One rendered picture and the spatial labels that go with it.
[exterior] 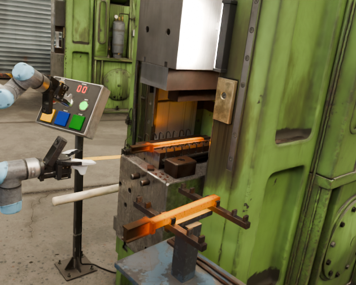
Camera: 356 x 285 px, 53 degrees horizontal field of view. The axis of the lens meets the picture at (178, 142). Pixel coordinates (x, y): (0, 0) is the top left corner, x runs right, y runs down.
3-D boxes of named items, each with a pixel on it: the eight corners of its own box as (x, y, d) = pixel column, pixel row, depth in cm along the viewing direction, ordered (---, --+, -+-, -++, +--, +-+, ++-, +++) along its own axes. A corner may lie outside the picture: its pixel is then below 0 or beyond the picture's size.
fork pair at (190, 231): (199, 244, 100) (200, 238, 100) (185, 234, 104) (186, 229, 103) (248, 220, 116) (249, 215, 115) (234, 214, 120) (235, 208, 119)
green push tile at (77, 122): (79, 130, 183) (85, 116, 185) (67, 127, 186) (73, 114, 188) (81, 131, 185) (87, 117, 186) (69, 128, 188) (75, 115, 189)
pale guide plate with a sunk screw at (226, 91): (228, 124, 142) (234, 81, 137) (212, 118, 148) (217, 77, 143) (231, 124, 143) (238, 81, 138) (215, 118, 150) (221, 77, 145)
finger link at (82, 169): (95, 173, 141) (71, 172, 140) (96, 159, 139) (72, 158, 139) (94, 177, 138) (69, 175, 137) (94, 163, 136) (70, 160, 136)
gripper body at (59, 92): (70, 87, 170) (54, 76, 159) (64, 104, 169) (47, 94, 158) (58, 85, 173) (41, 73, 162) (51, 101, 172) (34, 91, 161)
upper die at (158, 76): (166, 90, 151) (168, 68, 148) (139, 82, 165) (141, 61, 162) (234, 89, 177) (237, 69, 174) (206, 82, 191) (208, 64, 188)
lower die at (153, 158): (158, 169, 161) (160, 151, 159) (134, 155, 176) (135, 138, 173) (223, 156, 187) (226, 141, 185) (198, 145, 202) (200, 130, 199)
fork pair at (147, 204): (146, 208, 116) (146, 203, 116) (135, 202, 120) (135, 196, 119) (194, 192, 132) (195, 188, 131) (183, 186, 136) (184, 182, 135)
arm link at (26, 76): (7, 70, 148) (21, 56, 148) (25, 82, 158) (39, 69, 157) (14, 82, 145) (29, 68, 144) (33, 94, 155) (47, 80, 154)
